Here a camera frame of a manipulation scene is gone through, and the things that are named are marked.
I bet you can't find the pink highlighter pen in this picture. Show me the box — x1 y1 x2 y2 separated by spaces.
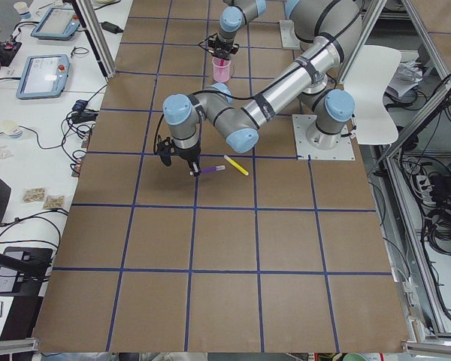
218 59 226 74

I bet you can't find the black power adapter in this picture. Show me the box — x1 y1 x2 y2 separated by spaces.
100 21 123 34

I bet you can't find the near teach pendant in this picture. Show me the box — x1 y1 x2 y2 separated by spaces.
16 54 70 100

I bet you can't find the purple highlighter pen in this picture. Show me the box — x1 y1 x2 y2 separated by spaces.
200 165 226 174

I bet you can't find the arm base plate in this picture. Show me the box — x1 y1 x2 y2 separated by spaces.
279 20 301 50
292 114 356 161

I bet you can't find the aluminium frame post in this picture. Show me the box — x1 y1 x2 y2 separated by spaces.
71 0 117 79

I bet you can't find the teach pendant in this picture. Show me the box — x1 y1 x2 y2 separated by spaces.
16 54 70 100
31 8 80 41

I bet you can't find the black tablet device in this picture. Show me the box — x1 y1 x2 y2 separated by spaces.
0 247 53 296

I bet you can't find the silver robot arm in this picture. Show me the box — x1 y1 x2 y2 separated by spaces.
153 1 362 176
205 0 267 60

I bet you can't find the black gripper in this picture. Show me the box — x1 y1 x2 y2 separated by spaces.
205 34 239 56
153 136 201 177

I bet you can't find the white chair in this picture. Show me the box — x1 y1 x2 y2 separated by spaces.
344 45 401 145

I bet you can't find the yellow highlighter pen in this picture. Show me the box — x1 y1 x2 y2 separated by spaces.
223 155 249 176

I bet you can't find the pink mesh cup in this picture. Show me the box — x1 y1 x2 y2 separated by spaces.
212 57 231 83

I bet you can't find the far teach pendant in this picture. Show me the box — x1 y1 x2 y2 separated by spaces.
31 8 80 41

